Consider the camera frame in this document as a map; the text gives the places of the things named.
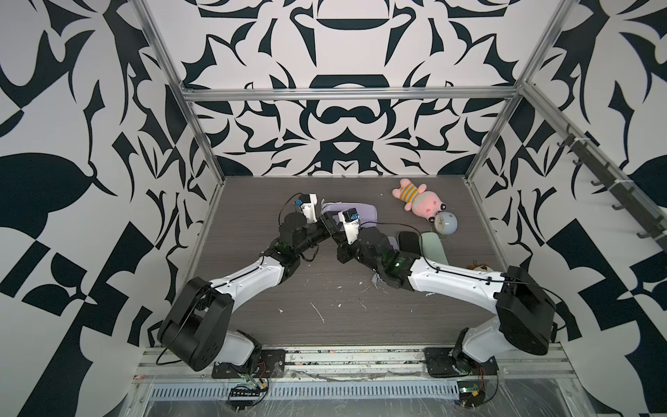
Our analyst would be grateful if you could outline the blue round alarm clock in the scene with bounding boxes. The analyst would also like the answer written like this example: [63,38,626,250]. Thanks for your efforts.
[429,211,459,237]

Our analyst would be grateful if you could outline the pink plush pig toy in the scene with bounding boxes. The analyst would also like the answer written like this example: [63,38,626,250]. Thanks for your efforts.
[392,178,447,222]

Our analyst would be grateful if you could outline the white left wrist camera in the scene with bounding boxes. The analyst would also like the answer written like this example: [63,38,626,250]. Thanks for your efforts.
[295,193,318,224]

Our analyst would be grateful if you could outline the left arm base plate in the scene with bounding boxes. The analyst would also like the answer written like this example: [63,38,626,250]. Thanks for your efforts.
[211,349,287,379]

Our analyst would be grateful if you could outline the brown white plush dog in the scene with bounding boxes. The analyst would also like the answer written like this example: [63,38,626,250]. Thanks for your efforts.
[467,261,493,273]

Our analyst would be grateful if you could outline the white perforated cable tray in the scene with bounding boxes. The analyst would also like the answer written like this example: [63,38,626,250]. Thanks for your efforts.
[150,381,460,401]

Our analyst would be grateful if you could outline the lavender umbrella case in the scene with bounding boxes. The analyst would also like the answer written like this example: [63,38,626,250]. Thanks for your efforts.
[372,236,399,288]

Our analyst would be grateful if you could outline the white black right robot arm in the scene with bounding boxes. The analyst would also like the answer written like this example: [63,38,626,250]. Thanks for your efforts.
[335,228,556,363]

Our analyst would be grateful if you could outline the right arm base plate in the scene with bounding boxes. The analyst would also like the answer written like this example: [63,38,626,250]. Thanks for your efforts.
[423,347,499,378]

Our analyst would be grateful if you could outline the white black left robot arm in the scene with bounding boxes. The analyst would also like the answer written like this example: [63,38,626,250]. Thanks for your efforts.
[157,213,339,374]

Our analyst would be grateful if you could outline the aluminium cage frame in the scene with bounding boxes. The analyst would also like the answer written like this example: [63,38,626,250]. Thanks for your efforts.
[127,0,667,345]

